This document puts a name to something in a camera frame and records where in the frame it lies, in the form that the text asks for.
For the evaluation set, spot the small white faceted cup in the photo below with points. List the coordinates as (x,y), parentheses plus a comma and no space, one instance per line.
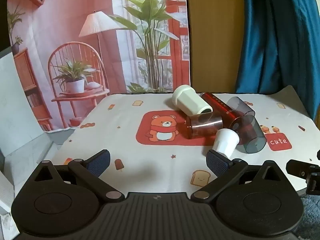
(225,142)

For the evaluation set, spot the grey translucent cup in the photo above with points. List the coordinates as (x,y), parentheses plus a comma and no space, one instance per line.
(251,136)
(236,104)

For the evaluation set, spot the large white faceted cup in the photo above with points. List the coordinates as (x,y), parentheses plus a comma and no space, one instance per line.
(187,100)

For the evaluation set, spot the brown translucent plastic cup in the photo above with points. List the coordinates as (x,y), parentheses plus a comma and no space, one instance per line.
(204,124)

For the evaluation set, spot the red metallic cylinder cup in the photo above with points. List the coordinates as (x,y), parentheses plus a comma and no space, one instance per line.
(231,118)

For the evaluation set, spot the grey translucent cup far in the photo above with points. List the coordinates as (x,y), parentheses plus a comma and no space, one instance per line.
(236,104)

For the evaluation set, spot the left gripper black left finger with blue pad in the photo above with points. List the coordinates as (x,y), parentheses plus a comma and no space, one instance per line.
(87,173)

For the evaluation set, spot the black gripper at right edge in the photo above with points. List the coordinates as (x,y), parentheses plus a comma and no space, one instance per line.
(308,172)

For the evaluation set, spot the grey translucent cup near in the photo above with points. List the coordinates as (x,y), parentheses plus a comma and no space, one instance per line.
(251,136)

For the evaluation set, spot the living room printed backdrop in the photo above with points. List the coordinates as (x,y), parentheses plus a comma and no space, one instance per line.
(70,54)

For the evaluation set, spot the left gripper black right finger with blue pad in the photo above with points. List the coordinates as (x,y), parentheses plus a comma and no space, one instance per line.
(228,172)

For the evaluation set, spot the teal blue curtain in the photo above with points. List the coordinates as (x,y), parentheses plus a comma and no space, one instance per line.
(281,48)

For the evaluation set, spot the white cartoon bear table mat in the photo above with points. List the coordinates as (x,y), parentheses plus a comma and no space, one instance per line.
(151,152)

